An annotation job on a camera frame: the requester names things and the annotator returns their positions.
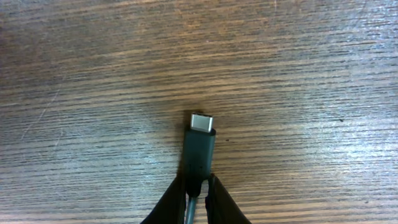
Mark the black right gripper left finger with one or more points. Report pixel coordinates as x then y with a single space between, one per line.
170 209

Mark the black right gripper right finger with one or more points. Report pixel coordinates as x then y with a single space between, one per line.
220 206

